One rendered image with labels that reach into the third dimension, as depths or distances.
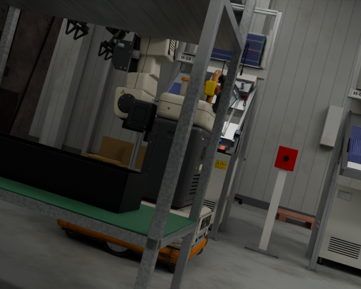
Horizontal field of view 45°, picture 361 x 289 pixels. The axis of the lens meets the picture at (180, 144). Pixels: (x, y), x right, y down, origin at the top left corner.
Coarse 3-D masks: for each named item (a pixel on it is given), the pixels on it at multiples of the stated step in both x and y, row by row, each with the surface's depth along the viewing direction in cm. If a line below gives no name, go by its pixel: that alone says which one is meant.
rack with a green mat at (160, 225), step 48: (48, 0) 142; (96, 0) 127; (144, 0) 116; (192, 0) 106; (0, 48) 163; (240, 48) 138; (192, 96) 101; (0, 192) 111; (48, 192) 122; (144, 240) 101; (192, 240) 141; (144, 288) 100
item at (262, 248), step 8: (280, 152) 318; (288, 152) 316; (296, 152) 315; (280, 160) 317; (288, 160) 316; (280, 168) 318; (288, 168) 316; (280, 176) 318; (280, 184) 318; (280, 192) 318; (272, 200) 319; (272, 208) 318; (272, 216) 318; (272, 224) 317; (264, 232) 318; (264, 240) 318; (248, 248) 311; (256, 248) 316; (264, 248) 317; (272, 256) 307
